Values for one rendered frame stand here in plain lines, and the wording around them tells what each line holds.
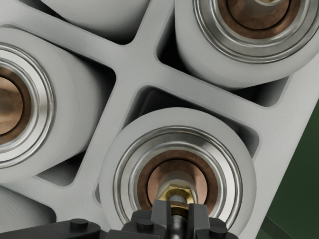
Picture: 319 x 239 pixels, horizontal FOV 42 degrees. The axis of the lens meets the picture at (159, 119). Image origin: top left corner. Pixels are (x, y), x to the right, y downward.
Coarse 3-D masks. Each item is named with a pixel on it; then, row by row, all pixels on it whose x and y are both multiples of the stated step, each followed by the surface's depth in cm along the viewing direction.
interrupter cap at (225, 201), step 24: (144, 144) 24; (168, 144) 24; (192, 144) 24; (216, 144) 24; (120, 168) 24; (144, 168) 24; (168, 168) 24; (192, 168) 24; (216, 168) 24; (120, 192) 24; (144, 192) 24; (216, 192) 24; (240, 192) 24; (120, 216) 24; (216, 216) 24
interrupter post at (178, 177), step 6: (168, 174) 24; (174, 174) 23; (180, 174) 23; (186, 174) 24; (162, 180) 23; (168, 180) 22; (174, 180) 22; (180, 180) 22; (186, 180) 22; (192, 180) 24; (162, 186) 22; (192, 186) 22; (162, 192) 22; (192, 192) 21; (156, 198) 22
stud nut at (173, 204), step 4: (172, 204) 17; (176, 204) 17; (180, 204) 17; (184, 204) 17; (188, 204) 17; (172, 208) 17; (176, 208) 17; (180, 208) 17; (184, 208) 17; (172, 212) 17; (176, 212) 17; (180, 212) 17; (184, 212) 17; (184, 216) 17
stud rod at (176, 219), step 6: (174, 198) 20; (180, 198) 20; (174, 216) 17; (180, 216) 17; (174, 222) 16; (180, 222) 16; (186, 222) 16; (174, 228) 16; (180, 228) 16; (186, 228) 16; (174, 234) 16; (180, 234) 16
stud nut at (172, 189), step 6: (168, 186) 21; (174, 186) 21; (180, 186) 21; (186, 186) 21; (168, 192) 21; (174, 192) 21; (180, 192) 21; (186, 192) 21; (162, 198) 21; (168, 198) 21; (186, 198) 21; (192, 198) 21
